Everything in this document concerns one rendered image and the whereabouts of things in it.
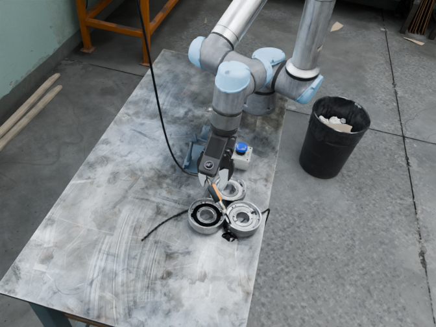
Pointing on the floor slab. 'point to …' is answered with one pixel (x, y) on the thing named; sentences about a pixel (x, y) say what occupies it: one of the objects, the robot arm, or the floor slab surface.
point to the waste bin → (332, 136)
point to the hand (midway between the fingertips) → (211, 187)
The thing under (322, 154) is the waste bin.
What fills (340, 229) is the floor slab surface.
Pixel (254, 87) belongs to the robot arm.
